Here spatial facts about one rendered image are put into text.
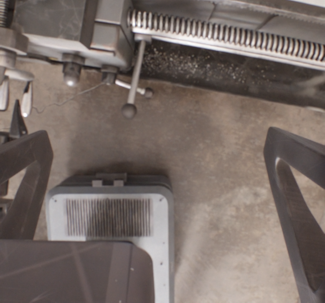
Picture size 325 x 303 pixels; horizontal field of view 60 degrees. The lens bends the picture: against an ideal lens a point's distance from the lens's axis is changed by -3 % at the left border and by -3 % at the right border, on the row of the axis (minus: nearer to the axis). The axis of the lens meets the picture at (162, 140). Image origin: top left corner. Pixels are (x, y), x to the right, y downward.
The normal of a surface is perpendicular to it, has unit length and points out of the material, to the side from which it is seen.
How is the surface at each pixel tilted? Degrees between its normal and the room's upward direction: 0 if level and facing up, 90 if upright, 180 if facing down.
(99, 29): 0
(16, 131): 24
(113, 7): 0
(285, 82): 0
